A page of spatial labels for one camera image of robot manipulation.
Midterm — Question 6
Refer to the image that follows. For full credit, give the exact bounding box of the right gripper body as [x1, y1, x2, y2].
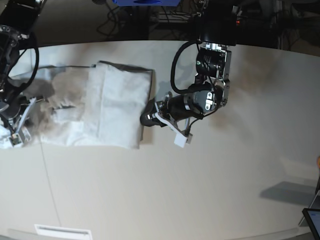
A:
[0, 96, 28, 130]

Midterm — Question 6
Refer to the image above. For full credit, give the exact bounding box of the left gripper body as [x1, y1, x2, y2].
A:
[154, 94, 190, 122]

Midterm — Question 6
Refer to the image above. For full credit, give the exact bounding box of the white T-shirt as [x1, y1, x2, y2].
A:
[0, 59, 155, 150]

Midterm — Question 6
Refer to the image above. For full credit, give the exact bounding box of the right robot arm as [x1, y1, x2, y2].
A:
[0, 0, 46, 133]

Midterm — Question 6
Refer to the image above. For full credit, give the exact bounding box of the blue box overhead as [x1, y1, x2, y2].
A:
[112, 0, 180, 7]

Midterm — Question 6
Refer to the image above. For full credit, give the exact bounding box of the white paper label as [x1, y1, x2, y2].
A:
[34, 224, 93, 240]

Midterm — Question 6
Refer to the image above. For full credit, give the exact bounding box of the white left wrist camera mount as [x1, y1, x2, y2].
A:
[147, 91, 194, 148]

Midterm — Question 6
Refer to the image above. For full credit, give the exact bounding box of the tablet with dark frame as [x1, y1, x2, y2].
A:
[302, 208, 320, 240]

